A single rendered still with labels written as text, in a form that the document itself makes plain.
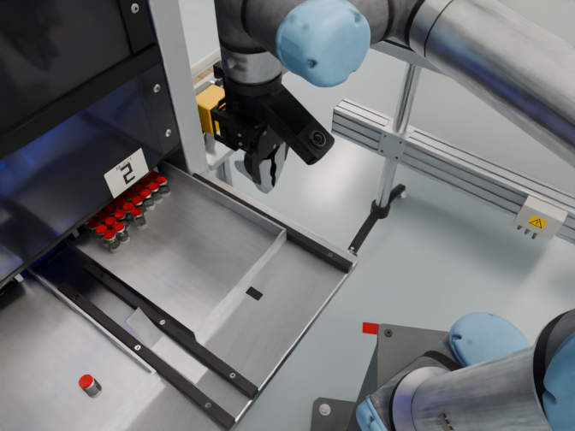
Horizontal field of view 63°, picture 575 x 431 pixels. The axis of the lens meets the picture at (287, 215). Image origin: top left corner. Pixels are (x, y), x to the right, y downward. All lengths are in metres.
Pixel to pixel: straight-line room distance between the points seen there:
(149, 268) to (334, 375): 0.99
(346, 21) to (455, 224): 1.82
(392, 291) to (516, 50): 1.55
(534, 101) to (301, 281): 0.55
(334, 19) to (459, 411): 0.38
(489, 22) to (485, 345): 0.43
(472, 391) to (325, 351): 1.31
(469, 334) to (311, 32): 0.47
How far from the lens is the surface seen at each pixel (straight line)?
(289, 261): 0.89
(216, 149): 1.11
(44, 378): 0.88
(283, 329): 0.82
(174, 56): 0.87
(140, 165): 0.91
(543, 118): 0.44
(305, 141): 0.58
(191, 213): 0.98
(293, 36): 0.43
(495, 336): 0.73
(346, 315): 1.84
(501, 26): 0.47
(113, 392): 0.83
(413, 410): 0.61
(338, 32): 0.42
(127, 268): 0.93
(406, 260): 2.02
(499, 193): 1.66
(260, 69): 0.56
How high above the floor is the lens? 1.62
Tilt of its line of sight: 51 degrees down
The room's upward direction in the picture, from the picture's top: straight up
